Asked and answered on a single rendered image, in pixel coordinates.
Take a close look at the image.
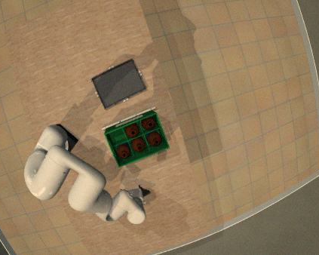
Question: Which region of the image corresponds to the dark green crate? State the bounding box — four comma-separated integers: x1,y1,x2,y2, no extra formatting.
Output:
106,110,170,166

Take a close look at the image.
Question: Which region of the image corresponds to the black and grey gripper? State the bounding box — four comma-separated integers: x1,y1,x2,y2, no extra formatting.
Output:
128,185,150,201

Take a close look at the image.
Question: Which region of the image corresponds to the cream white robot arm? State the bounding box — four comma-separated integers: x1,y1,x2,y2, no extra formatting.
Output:
24,125,146,224

